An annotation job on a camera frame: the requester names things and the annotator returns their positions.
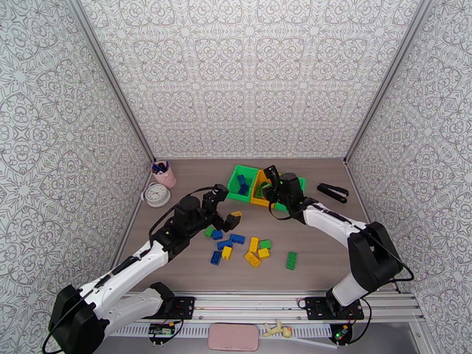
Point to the pink rectangular case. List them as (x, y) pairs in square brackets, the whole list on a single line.
[(233, 337)]

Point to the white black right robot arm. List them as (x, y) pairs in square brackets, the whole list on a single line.
[(332, 216)]

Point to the wooden toy figure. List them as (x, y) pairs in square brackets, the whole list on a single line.
[(276, 330)]

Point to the thick blue pen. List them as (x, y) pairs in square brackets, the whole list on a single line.
[(158, 167)]

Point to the small green lego brick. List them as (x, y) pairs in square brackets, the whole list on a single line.
[(265, 245), (209, 232)]

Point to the grey metal corner post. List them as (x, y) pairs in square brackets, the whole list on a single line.
[(110, 76), (387, 74)]

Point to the small yellow lego brick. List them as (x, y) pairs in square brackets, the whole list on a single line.
[(263, 253), (226, 253)]

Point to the long yellow lego brick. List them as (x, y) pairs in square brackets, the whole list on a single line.
[(253, 244), (252, 259)]

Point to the pink metal cup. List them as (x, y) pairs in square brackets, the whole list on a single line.
[(166, 179)]

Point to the long green lego brick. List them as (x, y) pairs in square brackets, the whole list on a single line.
[(292, 260)]

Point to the white alarm clock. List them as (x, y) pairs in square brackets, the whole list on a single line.
[(156, 194)]

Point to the small blue lego brick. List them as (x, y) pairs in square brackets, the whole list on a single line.
[(217, 235)]

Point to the yellow plastic bin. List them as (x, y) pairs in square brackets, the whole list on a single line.
[(256, 200)]

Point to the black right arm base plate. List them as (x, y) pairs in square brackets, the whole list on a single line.
[(317, 308)]

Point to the green plastic bin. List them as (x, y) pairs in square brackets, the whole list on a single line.
[(233, 187), (301, 183)]

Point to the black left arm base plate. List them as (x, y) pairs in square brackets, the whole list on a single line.
[(182, 308)]

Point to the black stapler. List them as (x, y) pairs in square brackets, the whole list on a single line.
[(332, 192)]

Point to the small circuit board green light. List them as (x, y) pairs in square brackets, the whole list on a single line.
[(341, 332)]

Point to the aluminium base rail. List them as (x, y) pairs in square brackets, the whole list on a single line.
[(250, 303)]

